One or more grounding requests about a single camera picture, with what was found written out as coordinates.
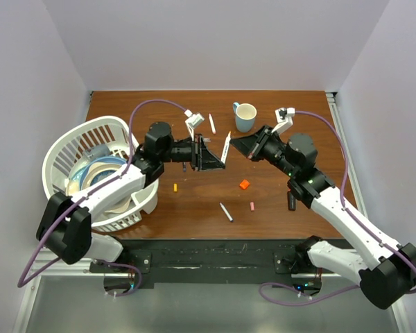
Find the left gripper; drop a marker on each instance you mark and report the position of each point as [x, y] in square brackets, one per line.
[208, 160]

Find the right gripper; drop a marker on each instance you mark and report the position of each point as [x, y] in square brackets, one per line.
[254, 143]

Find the orange highlighter cap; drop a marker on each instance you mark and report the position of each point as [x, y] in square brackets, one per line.
[244, 184]

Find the black orange highlighter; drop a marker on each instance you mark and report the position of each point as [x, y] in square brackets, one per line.
[291, 201]

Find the white yellow pen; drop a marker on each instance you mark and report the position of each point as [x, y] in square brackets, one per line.
[225, 148]

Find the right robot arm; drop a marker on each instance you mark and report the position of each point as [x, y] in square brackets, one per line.
[377, 264]

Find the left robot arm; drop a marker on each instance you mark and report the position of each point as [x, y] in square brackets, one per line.
[66, 225]

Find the white pink-tip pen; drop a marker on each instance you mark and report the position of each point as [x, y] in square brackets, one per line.
[212, 124]

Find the white purple-tip pen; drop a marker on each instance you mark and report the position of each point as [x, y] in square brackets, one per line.
[226, 212]

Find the light blue mug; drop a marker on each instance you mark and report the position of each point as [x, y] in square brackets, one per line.
[245, 115]

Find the grey object in basket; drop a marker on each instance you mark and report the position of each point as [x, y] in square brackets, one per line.
[96, 152]

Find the stacked plates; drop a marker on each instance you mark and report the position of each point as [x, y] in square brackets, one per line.
[95, 172]

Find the white laundry basket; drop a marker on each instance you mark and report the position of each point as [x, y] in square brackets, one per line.
[65, 158]

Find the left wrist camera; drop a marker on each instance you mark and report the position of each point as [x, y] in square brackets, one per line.
[193, 120]

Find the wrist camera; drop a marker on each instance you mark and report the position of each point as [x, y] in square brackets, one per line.
[193, 120]
[284, 117]

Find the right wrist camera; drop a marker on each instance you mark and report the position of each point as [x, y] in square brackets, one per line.
[284, 117]

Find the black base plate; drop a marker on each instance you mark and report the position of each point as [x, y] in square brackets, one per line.
[209, 261]

